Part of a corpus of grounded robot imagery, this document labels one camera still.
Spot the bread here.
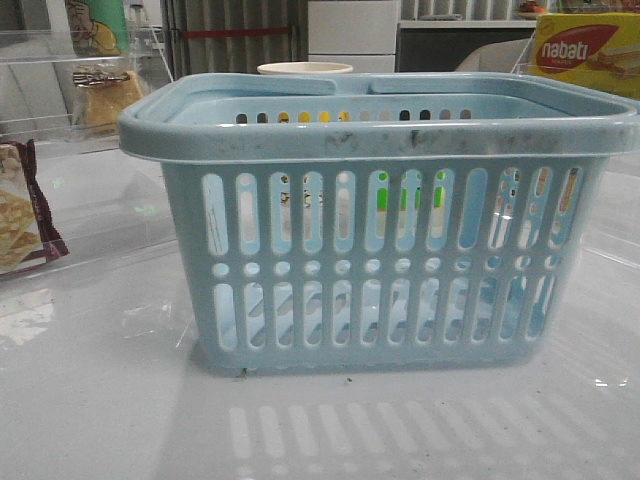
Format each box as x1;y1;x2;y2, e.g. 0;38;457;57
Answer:
72;64;146;134

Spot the clear acrylic display shelf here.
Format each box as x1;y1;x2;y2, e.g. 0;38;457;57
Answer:
1;26;175;279

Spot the maroon almond cracker packet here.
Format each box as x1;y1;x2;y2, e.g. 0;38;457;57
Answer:
1;140;69;277

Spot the yellow nabati wafer box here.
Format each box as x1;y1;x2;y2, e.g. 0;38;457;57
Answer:
526;12;639;99

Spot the yellow popcorn bucket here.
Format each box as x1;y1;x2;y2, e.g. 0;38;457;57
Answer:
257;62;353;75

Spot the clear acrylic right shelf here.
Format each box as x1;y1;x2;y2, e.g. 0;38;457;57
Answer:
509;37;640;271

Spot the light blue plastic basket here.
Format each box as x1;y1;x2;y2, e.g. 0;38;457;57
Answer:
118;72;639;372

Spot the green cartoon snack canister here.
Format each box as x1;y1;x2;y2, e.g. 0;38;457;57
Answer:
64;0;129;57

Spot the white drawer cabinet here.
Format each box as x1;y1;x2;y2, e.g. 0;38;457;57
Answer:
307;1;401;73

